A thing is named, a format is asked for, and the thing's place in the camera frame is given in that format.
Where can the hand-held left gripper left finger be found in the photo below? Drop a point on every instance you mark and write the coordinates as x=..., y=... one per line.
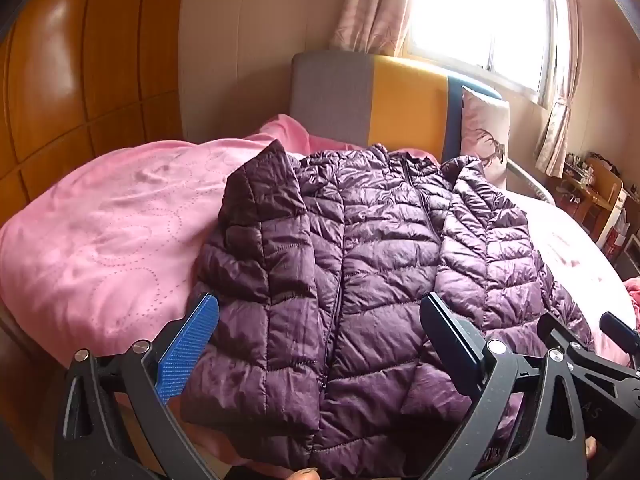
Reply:
x=190, y=345

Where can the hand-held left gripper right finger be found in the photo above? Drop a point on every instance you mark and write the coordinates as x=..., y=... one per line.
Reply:
x=457, y=345

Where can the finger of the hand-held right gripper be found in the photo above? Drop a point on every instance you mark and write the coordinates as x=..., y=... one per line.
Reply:
x=567, y=335
x=620, y=329

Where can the purple puffer jacket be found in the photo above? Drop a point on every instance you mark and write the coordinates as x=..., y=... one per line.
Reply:
x=375, y=260

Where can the person's left hand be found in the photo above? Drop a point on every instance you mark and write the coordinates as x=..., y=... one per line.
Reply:
x=305, y=474

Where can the pink cloth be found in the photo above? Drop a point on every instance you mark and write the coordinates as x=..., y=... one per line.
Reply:
x=632, y=302

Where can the pale pink bed sheet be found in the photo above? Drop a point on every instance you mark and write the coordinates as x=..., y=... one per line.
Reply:
x=565, y=255

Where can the red box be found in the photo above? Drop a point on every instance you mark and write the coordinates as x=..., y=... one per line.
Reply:
x=614, y=245

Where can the pink quilted blanket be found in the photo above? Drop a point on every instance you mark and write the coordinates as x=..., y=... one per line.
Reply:
x=100, y=240

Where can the cluttered wooden desk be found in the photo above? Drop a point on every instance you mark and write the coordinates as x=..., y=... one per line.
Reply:
x=605, y=185

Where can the white curved tube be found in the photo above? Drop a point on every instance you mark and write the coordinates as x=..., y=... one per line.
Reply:
x=530, y=180

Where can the pink patterned curtain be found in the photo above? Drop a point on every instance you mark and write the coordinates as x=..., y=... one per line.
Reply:
x=372, y=5
x=557, y=125

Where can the deer print pillow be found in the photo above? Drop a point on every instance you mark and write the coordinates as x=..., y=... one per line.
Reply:
x=482, y=120

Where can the grey yellow blue headboard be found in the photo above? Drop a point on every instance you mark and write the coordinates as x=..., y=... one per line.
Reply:
x=400, y=105

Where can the wooden wardrobe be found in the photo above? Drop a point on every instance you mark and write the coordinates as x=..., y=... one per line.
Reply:
x=60, y=60

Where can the large bright window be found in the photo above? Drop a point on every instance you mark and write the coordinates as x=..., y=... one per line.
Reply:
x=475, y=10

